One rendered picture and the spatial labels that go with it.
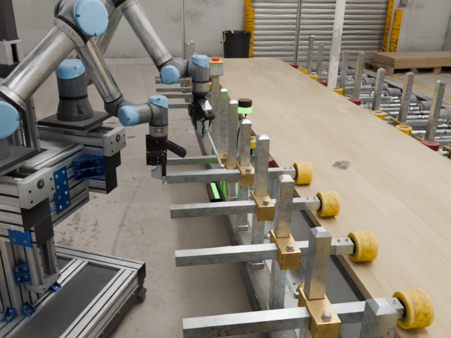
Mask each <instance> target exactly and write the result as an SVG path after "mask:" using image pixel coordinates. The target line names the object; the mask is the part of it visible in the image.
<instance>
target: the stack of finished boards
mask: <svg viewBox="0 0 451 338"><path fill-rule="evenodd" d="M372 59H373V62H377V63H380V64H384V65H387V66H390V67H393V68H409V67H432V66H451V51H441V52H373V56H372Z"/></svg>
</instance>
